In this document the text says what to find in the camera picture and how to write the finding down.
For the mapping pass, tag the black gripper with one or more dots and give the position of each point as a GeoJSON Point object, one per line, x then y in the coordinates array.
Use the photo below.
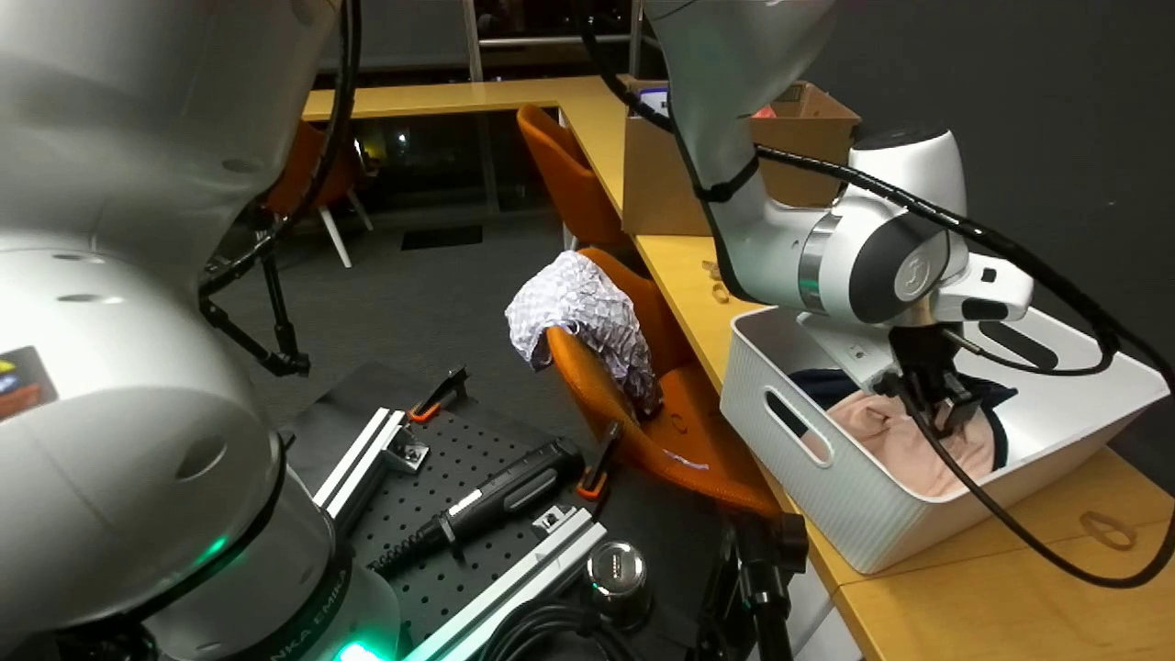
{"type": "Point", "coordinates": [919, 354]}

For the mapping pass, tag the pink cloth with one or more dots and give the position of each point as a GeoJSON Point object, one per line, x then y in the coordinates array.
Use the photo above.
{"type": "Point", "coordinates": [881, 427]}

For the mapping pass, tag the purple checkered cloth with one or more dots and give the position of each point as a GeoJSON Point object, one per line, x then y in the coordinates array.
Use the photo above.
{"type": "Point", "coordinates": [580, 305]}

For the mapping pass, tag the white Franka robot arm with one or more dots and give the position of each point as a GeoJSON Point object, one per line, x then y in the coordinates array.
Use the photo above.
{"type": "Point", "coordinates": [122, 490]}

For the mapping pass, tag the white plastic basket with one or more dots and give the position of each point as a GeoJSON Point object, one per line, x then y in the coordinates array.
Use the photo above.
{"type": "Point", "coordinates": [856, 502]}

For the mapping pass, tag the orange chair with cloths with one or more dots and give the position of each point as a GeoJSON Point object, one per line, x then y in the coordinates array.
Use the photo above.
{"type": "Point", "coordinates": [682, 441]}

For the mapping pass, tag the orange chair white legs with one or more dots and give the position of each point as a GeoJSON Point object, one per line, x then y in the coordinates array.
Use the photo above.
{"type": "Point", "coordinates": [312, 186]}

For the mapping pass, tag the single rubber band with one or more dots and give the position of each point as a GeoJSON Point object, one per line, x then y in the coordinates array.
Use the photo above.
{"type": "Point", "coordinates": [1127, 539]}

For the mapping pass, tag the black tripod stand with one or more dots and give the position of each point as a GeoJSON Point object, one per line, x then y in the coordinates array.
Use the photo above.
{"type": "Point", "coordinates": [757, 574]}

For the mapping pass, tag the orange black clamp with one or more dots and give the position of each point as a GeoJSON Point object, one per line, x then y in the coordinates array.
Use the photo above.
{"type": "Point", "coordinates": [443, 394]}
{"type": "Point", "coordinates": [599, 463]}

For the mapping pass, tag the silver round button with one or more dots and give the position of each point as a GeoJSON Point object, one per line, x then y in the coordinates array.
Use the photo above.
{"type": "Point", "coordinates": [614, 570]}

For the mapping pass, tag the brown cardboard box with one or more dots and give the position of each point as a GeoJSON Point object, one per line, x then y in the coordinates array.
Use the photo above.
{"type": "Point", "coordinates": [654, 186]}

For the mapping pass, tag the black handheld tool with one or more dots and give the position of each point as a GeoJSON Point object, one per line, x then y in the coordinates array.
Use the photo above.
{"type": "Point", "coordinates": [488, 502]}

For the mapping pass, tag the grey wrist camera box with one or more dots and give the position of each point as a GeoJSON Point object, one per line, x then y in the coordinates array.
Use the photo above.
{"type": "Point", "coordinates": [848, 350]}

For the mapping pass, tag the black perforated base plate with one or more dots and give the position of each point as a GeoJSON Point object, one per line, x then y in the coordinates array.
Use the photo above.
{"type": "Point", "coordinates": [515, 427]}

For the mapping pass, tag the long aluminium rail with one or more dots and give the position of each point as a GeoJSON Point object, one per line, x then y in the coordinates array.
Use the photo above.
{"type": "Point", "coordinates": [526, 574]}

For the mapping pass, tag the short aluminium rail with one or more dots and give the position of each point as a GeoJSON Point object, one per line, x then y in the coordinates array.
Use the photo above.
{"type": "Point", "coordinates": [359, 457]}

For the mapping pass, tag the camera tripod with green light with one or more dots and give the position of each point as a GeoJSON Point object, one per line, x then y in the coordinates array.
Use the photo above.
{"type": "Point", "coordinates": [280, 316]}

